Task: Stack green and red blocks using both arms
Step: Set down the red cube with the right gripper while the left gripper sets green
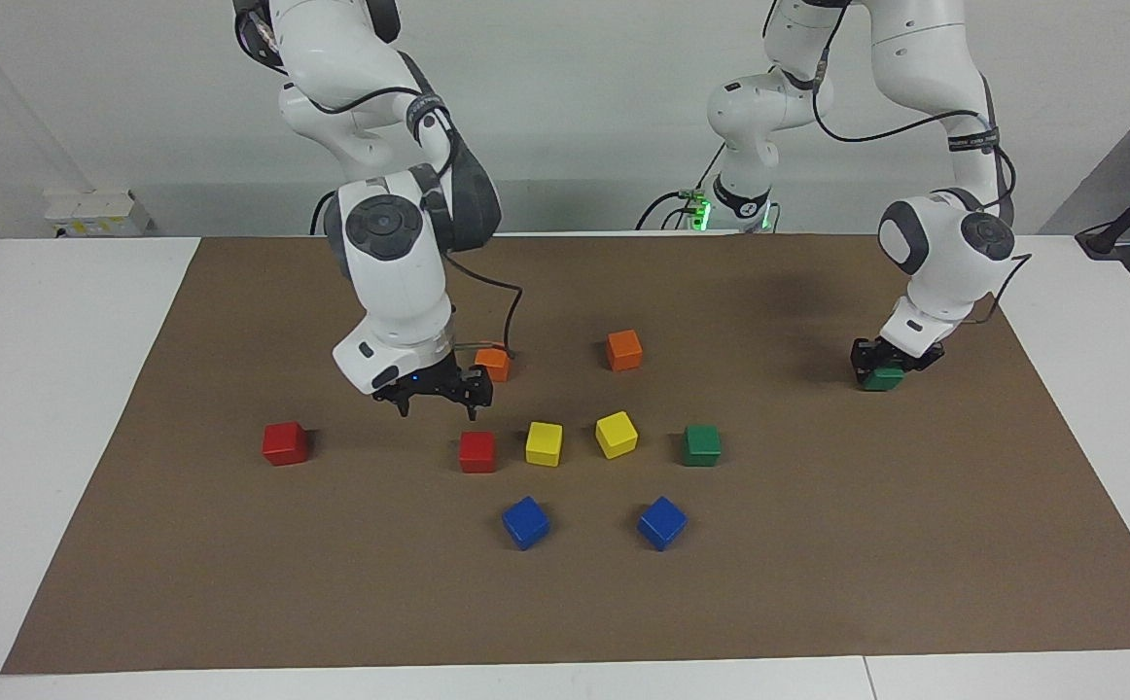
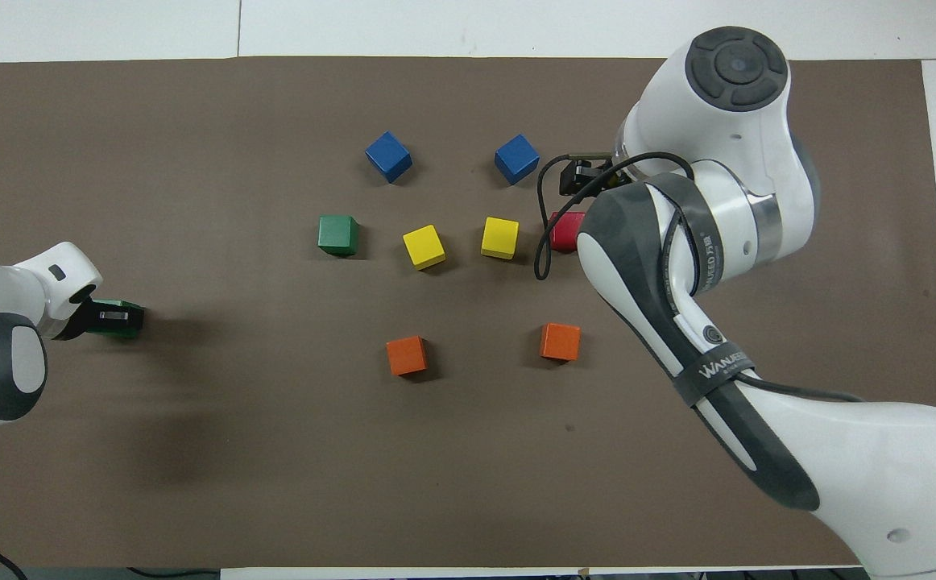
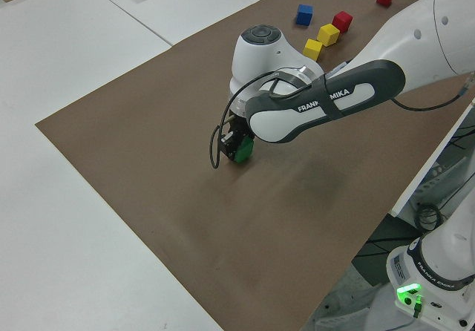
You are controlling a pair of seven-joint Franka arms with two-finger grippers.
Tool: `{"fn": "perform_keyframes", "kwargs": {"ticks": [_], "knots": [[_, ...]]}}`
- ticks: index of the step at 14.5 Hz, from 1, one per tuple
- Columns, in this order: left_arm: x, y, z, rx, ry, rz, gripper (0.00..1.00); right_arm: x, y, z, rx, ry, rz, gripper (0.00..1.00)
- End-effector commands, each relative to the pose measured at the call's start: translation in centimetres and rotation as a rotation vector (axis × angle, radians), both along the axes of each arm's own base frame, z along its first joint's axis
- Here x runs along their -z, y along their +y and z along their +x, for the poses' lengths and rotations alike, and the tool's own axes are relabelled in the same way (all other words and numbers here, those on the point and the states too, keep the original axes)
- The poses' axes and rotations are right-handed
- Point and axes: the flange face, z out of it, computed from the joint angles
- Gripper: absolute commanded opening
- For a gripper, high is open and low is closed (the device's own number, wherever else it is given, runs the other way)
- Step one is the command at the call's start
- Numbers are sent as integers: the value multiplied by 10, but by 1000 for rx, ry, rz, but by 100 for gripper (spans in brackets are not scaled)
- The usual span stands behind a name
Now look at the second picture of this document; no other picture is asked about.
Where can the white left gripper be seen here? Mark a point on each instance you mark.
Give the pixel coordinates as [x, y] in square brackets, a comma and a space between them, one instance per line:
[65, 270]

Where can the green wooden block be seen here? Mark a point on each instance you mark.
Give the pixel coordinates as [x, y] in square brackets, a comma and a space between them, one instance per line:
[337, 234]
[113, 334]

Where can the red wooden block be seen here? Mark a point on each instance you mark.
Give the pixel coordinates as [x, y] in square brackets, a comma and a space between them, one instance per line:
[566, 232]

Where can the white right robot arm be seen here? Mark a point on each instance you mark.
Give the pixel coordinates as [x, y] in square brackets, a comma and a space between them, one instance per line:
[879, 467]

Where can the blue wooden block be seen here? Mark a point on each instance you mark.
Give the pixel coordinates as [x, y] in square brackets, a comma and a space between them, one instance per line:
[516, 159]
[388, 157]

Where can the yellow wooden block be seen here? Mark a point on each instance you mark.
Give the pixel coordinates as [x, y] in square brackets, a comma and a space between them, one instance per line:
[500, 238]
[424, 246]

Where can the orange wooden block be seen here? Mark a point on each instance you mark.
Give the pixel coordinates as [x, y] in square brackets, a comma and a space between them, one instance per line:
[560, 341]
[406, 355]

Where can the brown table mat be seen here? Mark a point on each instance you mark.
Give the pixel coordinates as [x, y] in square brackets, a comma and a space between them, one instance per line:
[355, 483]

